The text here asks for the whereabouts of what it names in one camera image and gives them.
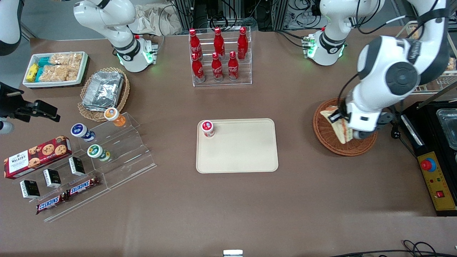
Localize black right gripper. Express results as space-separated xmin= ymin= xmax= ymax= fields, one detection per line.
xmin=0 ymin=83 xmax=60 ymax=122

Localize triangular sandwich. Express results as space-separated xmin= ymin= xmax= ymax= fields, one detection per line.
xmin=320 ymin=106 xmax=354 ymax=144

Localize round brown wicker basket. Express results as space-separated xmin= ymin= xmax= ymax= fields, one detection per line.
xmin=313 ymin=98 xmax=378 ymax=157

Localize oval light wicker basket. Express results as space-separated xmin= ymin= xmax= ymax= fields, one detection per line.
xmin=78 ymin=67 xmax=130 ymax=122

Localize white rectangular snack tray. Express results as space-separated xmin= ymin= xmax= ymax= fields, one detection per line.
xmin=22 ymin=52 xmax=89 ymax=89

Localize beige plastic tray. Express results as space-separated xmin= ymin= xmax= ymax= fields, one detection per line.
xmin=196 ymin=118 xmax=279 ymax=174

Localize clear rice cracker bag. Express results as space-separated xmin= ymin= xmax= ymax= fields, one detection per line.
xmin=39 ymin=65 xmax=69 ymax=82
xmin=50 ymin=53 xmax=83 ymax=66

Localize blue-lid drink bottle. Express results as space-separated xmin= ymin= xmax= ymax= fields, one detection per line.
xmin=71 ymin=123 xmax=96 ymax=142

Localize red Walkers cookie box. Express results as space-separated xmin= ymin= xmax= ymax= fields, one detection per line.
xmin=4 ymin=136 xmax=72 ymax=180

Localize stacked aluminium foil trays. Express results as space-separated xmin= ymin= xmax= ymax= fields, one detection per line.
xmin=82 ymin=71 xmax=125 ymax=111

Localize small black box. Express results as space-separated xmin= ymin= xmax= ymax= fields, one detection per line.
xmin=20 ymin=180 xmax=40 ymax=199
xmin=43 ymin=168 xmax=62 ymax=188
xmin=69 ymin=156 xmax=86 ymax=176

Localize green-lid drink bottle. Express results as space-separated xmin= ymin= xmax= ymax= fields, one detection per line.
xmin=87 ymin=145 xmax=111 ymax=162

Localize orange-lid drink bottle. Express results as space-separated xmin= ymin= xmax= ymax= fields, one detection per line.
xmin=104 ymin=108 xmax=126 ymax=127

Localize Snickers chocolate bar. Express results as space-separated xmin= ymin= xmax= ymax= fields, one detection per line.
xmin=66 ymin=177 xmax=100 ymax=197
xmin=36 ymin=193 xmax=68 ymax=215

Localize black countertop appliance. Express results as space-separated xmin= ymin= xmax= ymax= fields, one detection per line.
xmin=402 ymin=102 xmax=457 ymax=157

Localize clear acrylic stepped stand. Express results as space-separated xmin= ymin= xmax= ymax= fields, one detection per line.
xmin=30 ymin=112 xmax=157 ymax=222

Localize clear acrylic bottle rack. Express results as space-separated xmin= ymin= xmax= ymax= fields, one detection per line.
xmin=189 ymin=27 xmax=252 ymax=87

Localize clear appliance container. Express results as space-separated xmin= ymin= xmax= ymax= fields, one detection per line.
xmin=436 ymin=109 xmax=457 ymax=150

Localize red cola bottle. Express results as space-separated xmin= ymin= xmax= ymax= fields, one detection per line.
xmin=189 ymin=29 xmax=202 ymax=59
xmin=228 ymin=51 xmax=239 ymax=81
xmin=237 ymin=27 xmax=248 ymax=60
xmin=214 ymin=27 xmax=225 ymax=59
xmin=192 ymin=53 xmax=206 ymax=82
xmin=211 ymin=52 xmax=224 ymax=82

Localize yellow emergency stop control box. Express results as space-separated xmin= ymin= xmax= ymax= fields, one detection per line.
xmin=418 ymin=152 xmax=457 ymax=216

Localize red-lid yogurt cup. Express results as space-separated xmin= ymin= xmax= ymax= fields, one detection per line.
xmin=201 ymin=120 xmax=215 ymax=138

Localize crumpled white bag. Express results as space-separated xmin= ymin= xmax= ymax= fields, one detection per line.
xmin=129 ymin=4 xmax=182 ymax=36

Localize black power cable with plug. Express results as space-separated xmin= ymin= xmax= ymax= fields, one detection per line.
xmin=390 ymin=107 xmax=411 ymax=150

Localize white wire rack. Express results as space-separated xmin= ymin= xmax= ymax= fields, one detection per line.
xmin=396 ymin=21 xmax=457 ymax=95

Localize aluminium frame with electronics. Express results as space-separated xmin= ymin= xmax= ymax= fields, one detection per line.
xmin=171 ymin=0 xmax=322 ymax=32

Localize black floor cable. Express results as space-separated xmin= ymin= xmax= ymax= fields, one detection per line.
xmin=328 ymin=240 xmax=457 ymax=257

